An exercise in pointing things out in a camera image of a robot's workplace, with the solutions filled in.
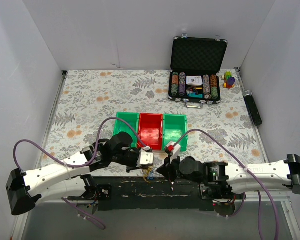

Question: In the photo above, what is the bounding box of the yellow cable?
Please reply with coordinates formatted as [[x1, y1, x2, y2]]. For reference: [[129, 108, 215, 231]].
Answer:
[[142, 166, 157, 183]]

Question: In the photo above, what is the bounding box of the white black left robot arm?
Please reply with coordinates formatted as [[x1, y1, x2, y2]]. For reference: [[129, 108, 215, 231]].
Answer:
[[5, 132, 153, 216]]

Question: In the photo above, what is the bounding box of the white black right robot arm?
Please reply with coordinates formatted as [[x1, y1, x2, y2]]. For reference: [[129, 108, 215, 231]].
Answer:
[[157, 154, 300, 199]]

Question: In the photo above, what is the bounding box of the green plastic bin left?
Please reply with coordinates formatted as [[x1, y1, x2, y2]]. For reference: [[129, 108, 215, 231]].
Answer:
[[113, 112, 140, 148]]

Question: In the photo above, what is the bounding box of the green plastic bin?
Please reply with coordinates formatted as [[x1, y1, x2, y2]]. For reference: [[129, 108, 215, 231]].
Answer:
[[162, 114, 188, 150], [113, 112, 140, 148]]

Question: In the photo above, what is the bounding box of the red plastic bin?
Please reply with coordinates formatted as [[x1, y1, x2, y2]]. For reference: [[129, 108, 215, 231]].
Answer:
[[138, 113, 163, 151]]

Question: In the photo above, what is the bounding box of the green plastic bin right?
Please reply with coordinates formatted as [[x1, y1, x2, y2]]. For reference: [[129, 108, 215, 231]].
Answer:
[[162, 114, 188, 150]]

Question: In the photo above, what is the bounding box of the floral table mat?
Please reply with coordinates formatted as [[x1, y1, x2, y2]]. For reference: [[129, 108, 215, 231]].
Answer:
[[38, 70, 267, 167]]

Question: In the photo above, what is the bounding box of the teal plastic piece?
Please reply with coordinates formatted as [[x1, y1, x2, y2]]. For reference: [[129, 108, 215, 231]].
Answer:
[[188, 92, 203, 99]]

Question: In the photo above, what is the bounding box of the white card deck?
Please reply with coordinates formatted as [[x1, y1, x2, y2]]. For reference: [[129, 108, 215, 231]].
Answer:
[[186, 75, 203, 86]]

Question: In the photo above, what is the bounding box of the black cylindrical flashlight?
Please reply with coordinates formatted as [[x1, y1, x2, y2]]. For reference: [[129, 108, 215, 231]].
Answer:
[[243, 90, 263, 126]]

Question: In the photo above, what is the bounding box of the colourful toy block train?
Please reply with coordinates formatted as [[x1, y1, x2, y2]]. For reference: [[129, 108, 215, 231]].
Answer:
[[221, 71, 236, 89]]

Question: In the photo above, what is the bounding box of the black poker chip case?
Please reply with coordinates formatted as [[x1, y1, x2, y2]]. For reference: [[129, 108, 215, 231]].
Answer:
[[168, 36, 228, 108]]

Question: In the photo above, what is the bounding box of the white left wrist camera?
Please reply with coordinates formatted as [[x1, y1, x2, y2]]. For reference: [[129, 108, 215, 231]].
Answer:
[[137, 146, 154, 168]]

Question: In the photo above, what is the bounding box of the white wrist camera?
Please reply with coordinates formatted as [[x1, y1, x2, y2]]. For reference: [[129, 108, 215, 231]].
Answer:
[[137, 146, 154, 168], [164, 141, 181, 162]]

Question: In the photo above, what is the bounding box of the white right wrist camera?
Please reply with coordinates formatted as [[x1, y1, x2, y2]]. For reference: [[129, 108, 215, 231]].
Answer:
[[164, 141, 181, 162]]

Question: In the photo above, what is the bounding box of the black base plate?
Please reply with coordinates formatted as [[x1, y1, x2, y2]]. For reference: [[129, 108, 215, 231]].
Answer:
[[64, 176, 251, 213]]

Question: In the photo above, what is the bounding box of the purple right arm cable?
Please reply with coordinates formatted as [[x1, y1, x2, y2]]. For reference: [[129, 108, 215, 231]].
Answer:
[[176, 129, 280, 240]]

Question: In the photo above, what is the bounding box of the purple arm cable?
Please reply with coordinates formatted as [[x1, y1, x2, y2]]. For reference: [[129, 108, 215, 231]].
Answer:
[[13, 117, 151, 230], [176, 129, 280, 240]]

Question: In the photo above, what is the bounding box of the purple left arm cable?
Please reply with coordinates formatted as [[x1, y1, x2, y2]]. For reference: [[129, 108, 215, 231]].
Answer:
[[13, 117, 151, 230]]

